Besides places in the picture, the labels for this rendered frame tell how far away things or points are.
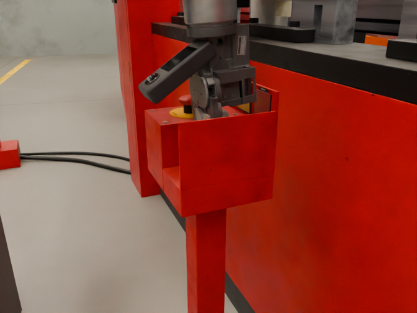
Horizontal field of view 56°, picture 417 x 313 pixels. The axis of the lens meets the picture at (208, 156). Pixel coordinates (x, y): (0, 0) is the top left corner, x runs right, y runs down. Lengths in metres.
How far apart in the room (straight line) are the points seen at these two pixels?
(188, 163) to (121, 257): 1.14
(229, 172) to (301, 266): 0.41
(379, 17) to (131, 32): 1.08
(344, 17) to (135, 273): 1.14
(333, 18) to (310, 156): 0.31
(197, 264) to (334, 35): 0.57
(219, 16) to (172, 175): 0.25
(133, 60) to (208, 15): 1.35
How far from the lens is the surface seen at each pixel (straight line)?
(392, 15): 1.18
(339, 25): 0.95
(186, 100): 0.67
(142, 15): 1.87
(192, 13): 0.55
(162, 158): 0.65
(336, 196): 0.78
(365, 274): 0.78
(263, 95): 0.62
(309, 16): 1.01
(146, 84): 0.55
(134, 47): 1.87
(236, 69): 0.58
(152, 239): 1.75
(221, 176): 0.59
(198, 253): 0.73
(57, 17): 8.18
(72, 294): 1.54
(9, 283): 1.41
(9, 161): 2.70
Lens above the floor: 0.96
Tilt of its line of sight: 22 degrees down
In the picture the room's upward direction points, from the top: straight up
